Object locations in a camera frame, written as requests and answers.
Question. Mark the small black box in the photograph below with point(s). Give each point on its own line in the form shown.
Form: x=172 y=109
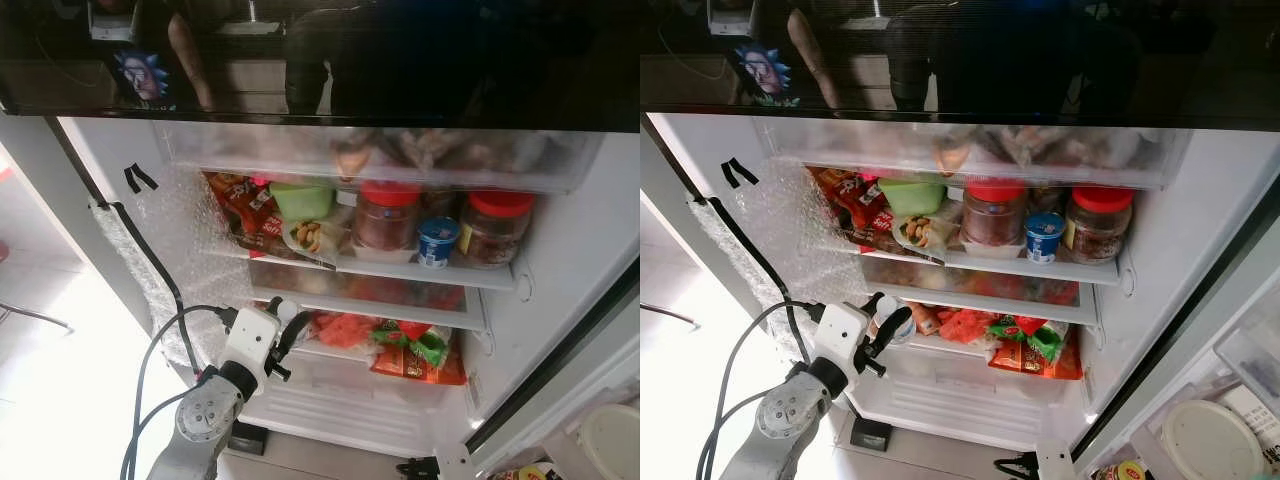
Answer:
x=248 y=438
x=871 y=433

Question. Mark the orange snack packet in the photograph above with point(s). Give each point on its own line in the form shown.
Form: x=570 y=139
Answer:
x=1040 y=366
x=420 y=372

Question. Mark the bubble wrap sheet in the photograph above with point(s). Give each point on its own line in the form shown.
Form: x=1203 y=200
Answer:
x=180 y=250
x=790 y=240

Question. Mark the yellow lid can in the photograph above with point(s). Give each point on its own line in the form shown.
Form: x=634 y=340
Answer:
x=1122 y=470
x=532 y=473

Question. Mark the glass fridge shelf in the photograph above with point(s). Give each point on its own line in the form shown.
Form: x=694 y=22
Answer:
x=1030 y=270
x=420 y=273

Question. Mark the black glass door fridge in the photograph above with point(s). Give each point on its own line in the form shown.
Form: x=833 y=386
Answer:
x=1200 y=220
x=560 y=200

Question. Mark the container with green lid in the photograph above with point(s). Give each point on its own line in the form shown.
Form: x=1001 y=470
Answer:
x=302 y=200
x=912 y=195

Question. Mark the red snack packet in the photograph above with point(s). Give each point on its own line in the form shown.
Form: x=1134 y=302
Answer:
x=850 y=200
x=245 y=205

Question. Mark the blue yogurt cup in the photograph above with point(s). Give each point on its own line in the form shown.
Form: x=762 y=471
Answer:
x=438 y=243
x=1043 y=238

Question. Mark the black fridge compartment door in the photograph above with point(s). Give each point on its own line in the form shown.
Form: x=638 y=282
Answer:
x=1180 y=380
x=560 y=370

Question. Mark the black tape strips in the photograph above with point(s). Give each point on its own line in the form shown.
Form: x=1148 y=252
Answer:
x=738 y=172
x=140 y=178

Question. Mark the clear plastic fridge drawer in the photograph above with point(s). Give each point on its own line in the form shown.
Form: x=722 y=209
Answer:
x=1000 y=150
x=400 y=155

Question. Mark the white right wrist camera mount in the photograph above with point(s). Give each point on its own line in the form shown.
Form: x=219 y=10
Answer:
x=455 y=462
x=1055 y=460

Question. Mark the blue cartoon face sticker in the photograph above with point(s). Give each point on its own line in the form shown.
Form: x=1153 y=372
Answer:
x=765 y=72
x=140 y=78

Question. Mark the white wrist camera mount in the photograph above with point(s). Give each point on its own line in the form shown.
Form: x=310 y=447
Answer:
x=250 y=340
x=455 y=462
x=838 y=335
x=1055 y=460

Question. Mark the round white lid container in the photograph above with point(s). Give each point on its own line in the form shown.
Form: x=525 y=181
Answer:
x=615 y=440
x=1210 y=440

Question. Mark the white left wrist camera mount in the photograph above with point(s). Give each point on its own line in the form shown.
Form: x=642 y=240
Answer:
x=250 y=340
x=838 y=335

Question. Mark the brown jar with red lid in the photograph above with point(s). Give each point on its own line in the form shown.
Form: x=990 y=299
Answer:
x=995 y=215
x=1098 y=225
x=495 y=230
x=388 y=220

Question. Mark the clear crisper drawer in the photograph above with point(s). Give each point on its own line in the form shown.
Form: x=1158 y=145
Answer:
x=380 y=300
x=1010 y=297

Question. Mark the clear bag of nuts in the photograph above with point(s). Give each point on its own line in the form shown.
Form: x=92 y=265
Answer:
x=315 y=238
x=925 y=232

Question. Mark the green food packet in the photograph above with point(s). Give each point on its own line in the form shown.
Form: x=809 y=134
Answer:
x=425 y=345
x=1035 y=338

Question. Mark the orange red food bag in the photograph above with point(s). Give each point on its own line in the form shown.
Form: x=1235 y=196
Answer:
x=345 y=330
x=965 y=325

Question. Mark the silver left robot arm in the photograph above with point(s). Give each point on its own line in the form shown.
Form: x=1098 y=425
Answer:
x=790 y=415
x=205 y=420

